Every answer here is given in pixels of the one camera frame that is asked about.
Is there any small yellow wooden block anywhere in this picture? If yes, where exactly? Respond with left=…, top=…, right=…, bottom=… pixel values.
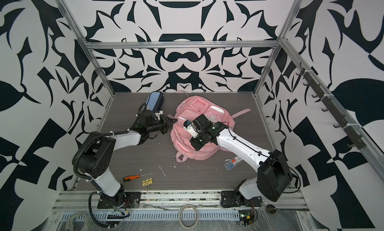
left=142, top=178, right=153, bottom=187

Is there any white slotted cable duct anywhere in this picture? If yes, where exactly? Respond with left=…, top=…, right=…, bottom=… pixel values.
left=61, top=210, right=239, bottom=222

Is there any clear tape roll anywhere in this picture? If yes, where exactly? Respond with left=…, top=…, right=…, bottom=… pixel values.
left=178, top=205, right=200, bottom=230

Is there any orange handled screwdriver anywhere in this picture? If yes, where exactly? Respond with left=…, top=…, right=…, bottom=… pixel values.
left=123, top=173, right=153, bottom=182

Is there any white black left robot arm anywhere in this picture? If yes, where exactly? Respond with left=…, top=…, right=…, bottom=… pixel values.
left=72, top=110, right=178, bottom=197

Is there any grey wall hook rail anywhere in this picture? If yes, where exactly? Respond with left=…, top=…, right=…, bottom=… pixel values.
left=297, top=64, right=367, bottom=150

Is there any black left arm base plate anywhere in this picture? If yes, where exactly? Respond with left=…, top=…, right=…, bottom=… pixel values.
left=97, top=192, right=142, bottom=209

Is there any small green circuit board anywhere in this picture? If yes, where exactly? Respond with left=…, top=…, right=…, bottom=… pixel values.
left=239, top=209, right=258, bottom=226

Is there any pink student backpack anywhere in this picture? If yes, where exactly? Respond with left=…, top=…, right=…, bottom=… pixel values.
left=167, top=91, right=252, bottom=163

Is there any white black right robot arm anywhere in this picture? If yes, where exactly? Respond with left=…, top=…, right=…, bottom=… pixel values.
left=184, top=114, right=293, bottom=203

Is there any aluminium frame crossbar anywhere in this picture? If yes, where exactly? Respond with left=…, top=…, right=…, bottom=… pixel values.
left=85, top=40, right=278, bottom=50

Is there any blue pencil case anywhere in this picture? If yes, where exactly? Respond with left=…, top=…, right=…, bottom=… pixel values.
left=146, top=91, right=164, bottom=113

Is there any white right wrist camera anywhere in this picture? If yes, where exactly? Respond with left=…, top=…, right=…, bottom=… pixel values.
left=183, top=120, right=198, bottom=138

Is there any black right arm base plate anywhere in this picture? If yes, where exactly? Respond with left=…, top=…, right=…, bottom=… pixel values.
left=220, top=191, right=262, bottom=208

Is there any black corrugated cable conduit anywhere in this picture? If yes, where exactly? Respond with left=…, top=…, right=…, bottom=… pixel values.
left=71, top=130, right=130, bottom=179

